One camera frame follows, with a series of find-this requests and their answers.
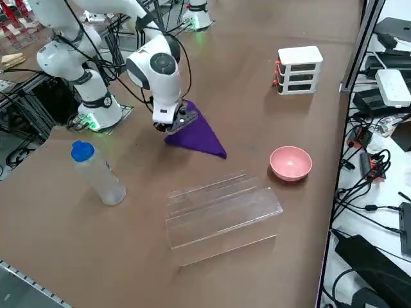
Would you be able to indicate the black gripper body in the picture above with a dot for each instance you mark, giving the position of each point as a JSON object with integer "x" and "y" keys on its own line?
{"x": 160, "y": 126}

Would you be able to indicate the purple cloth towel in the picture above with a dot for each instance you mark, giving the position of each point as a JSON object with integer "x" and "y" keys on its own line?
{"x": 199, "y": 134}

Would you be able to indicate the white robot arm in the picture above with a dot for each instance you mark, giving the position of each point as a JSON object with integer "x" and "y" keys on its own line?
{"x": 199, "y": 13}
{"x": 93, "y": 93}

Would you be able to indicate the clear acrylic stepped rack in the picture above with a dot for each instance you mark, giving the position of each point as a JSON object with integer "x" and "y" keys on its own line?
{"x": 224, "y": 211}

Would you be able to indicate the clear bottle blue cap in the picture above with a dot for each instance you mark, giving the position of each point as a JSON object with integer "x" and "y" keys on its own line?
{"x": 102, "y": 179}

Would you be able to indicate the pink bowl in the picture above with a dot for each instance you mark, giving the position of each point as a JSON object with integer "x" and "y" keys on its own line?
{"x": 290, "y": 163}

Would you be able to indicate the white mini drawer cabinet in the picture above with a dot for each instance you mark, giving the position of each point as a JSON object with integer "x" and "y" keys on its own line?
{"x": 300, "y": 54}

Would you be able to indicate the wooden blocks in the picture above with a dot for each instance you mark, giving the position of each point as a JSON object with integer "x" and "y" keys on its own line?
{"x": 14, "y": 60}

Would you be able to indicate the black red connector box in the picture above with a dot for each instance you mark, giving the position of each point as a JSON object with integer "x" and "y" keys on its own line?
{"x": 359, "y": 138}

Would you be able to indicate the black power brick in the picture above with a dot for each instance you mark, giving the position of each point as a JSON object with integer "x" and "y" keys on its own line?
{"x": 369, "y": 102}

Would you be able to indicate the black adapter orange plugs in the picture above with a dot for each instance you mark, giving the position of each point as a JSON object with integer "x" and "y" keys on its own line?
{"x": 369, "y": 163}

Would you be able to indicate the large white power strip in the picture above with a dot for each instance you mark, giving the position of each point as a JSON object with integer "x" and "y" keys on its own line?
{"x": 393, "y": 88}

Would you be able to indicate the large black device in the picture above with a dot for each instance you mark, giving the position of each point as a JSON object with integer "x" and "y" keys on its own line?
{"x": 372, "y": 266}

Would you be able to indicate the black flat box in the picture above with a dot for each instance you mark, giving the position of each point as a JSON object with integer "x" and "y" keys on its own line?
{"x": 395, "y": 27}

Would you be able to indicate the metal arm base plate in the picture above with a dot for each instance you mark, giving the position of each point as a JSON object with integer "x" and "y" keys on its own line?
{"x": 126, "y": 110}

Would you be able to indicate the aluminium table rail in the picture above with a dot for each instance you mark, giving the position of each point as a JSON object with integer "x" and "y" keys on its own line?
{"x": 29, "y": 282}

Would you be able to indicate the aluminium camera post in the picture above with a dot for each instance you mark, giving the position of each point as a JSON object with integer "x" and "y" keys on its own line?
{"x": 363, "y": 41}

